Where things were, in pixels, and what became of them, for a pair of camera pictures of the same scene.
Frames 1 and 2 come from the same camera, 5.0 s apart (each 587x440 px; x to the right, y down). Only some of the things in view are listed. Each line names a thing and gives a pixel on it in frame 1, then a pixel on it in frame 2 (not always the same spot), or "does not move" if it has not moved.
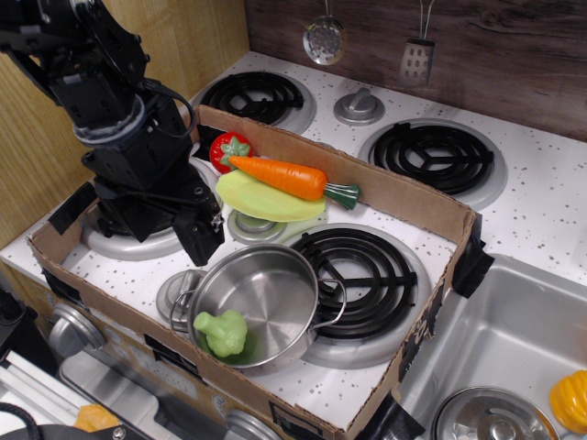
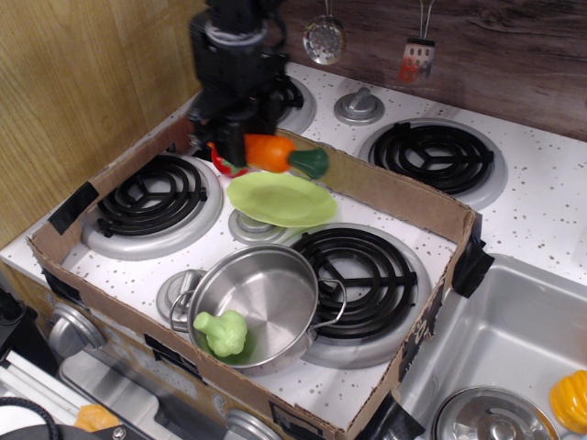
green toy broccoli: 226,334 does not move
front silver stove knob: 174,294 does not move
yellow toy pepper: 569,401 does not move
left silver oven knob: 71,332 does not move
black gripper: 140,186 to 242,86
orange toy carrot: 299,182 to 273,153
